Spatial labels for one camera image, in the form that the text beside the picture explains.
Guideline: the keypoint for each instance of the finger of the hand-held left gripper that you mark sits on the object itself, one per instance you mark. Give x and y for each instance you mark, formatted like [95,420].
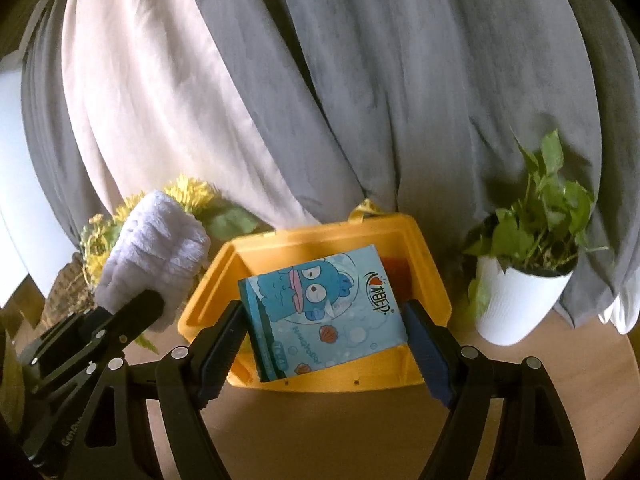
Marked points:
[140,310]

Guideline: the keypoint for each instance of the orange plastic crate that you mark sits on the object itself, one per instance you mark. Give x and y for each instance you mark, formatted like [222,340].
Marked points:
[320,384]

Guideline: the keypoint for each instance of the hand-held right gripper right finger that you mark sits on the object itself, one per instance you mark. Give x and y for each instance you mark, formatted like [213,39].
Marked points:
[430,357]

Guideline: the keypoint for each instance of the green leafy plant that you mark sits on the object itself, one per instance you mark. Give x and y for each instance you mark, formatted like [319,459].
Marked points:
[540,220]

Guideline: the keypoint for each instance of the brown patterned cushion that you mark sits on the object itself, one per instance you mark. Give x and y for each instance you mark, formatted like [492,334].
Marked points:
[67,290]

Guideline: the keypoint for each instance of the blue cartoon tissue pack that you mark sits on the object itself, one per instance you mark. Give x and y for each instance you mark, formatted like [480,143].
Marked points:
[320,310]

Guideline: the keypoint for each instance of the sunflower bouquet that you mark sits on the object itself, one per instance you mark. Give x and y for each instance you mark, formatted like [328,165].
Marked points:
[192,197]

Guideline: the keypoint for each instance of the cream curtain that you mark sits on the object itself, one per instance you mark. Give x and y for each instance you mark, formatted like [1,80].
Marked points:
[150,110]
[622,310]

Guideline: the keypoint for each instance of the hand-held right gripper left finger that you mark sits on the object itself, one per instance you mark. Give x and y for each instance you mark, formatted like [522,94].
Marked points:
[220,355]

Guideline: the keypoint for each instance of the grey curtain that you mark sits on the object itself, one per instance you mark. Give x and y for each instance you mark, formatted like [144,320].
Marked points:
[425,85]
[55,160]

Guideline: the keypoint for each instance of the white plant pot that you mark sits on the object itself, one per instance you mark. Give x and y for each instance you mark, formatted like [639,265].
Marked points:
[520,305]

